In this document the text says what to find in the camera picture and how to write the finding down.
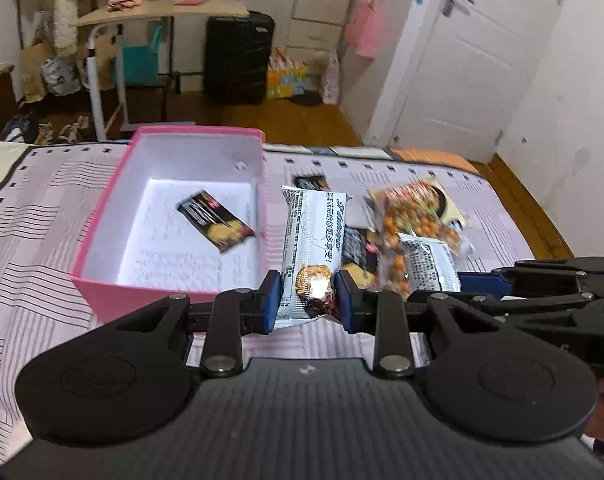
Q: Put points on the red notebook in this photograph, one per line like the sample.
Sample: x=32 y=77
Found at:
x=188 y=2

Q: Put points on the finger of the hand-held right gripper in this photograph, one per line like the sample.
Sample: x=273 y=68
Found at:
x=481 y=282
x=541 y=320

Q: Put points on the pile of shoes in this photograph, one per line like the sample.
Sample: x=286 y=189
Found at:
x=57 y=131

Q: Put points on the striped printed bed sheet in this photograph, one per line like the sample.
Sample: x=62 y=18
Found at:
x=42 y=210

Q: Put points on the white chocolate snack packet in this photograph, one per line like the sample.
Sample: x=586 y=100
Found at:
x=429 y=260
x=312 y=230

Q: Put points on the white wardrobe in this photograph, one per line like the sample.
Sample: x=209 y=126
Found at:
x=302 y=5

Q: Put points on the fluffy hanging clothing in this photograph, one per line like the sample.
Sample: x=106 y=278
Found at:
x=69 y=5

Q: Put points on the beige nut snack bag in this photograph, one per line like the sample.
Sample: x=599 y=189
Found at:
x=411 y=210

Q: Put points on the pink hanging cloth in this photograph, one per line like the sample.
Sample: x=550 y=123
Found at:
x=365 y=30

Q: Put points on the black snack packet yellow print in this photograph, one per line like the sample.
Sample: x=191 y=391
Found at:
x=217 y=220

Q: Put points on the pink cardboard box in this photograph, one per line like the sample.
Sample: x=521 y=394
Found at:
x=147 y=200

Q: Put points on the teal bag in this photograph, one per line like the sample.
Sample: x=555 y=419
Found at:
x=139 y=62

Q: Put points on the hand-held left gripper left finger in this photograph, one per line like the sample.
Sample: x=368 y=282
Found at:
x=271 y=305

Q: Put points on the white patterned bag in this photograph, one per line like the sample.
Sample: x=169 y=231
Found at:
x=332 y=80

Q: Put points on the white door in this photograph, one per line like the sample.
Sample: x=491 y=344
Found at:
x=461 y=70

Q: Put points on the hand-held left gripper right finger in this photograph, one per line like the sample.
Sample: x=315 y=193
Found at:
x=346 y=302

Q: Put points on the orange pillow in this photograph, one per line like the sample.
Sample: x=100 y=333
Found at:
x=431 y=156

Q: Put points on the wooden side table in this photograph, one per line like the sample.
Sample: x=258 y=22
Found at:
x=157 y=12

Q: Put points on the colourful printed bag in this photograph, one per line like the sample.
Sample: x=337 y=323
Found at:
x=284 y=77

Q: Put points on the brown paper bag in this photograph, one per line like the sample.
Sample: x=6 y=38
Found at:
x=34 y=72

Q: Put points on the black suitcase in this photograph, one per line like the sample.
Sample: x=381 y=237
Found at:
x=238 y=55

